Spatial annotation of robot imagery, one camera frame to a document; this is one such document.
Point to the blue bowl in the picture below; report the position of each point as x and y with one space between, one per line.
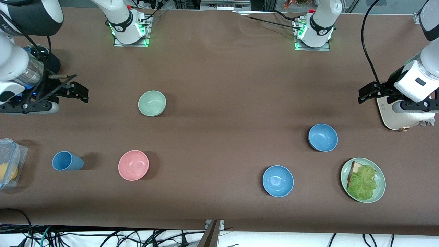
323 137
277 181

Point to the brown table cover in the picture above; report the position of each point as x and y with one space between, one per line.
219 85

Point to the yellow fruit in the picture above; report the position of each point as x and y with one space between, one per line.
5 171

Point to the green lettuce leaf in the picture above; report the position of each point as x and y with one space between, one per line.
363 183

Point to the bread slice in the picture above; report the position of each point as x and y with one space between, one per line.
355 167

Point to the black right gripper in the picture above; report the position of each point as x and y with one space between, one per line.
52 92

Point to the white power strip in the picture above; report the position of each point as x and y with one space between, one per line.
147 3

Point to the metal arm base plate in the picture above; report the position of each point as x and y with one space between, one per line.
118 43
319 49

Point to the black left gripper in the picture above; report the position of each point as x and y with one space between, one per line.
387 87

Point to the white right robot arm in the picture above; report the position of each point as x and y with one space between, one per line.
13 58

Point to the pale green plate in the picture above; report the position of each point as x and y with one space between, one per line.
380 178

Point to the pink bowl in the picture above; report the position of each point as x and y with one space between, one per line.
133 165

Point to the clear plastic food container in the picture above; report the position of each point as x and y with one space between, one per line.
19 154

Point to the grey metal pole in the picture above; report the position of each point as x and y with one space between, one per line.
211 236

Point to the blue ribbed plastic cup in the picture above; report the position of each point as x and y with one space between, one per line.
67 161

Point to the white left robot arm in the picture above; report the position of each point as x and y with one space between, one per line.
408 80

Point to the silver clamp bracket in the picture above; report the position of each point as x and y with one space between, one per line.
222 223

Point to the cream white appliance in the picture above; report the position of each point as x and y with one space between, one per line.
404 120

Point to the pale green bowl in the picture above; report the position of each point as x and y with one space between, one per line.
152 103

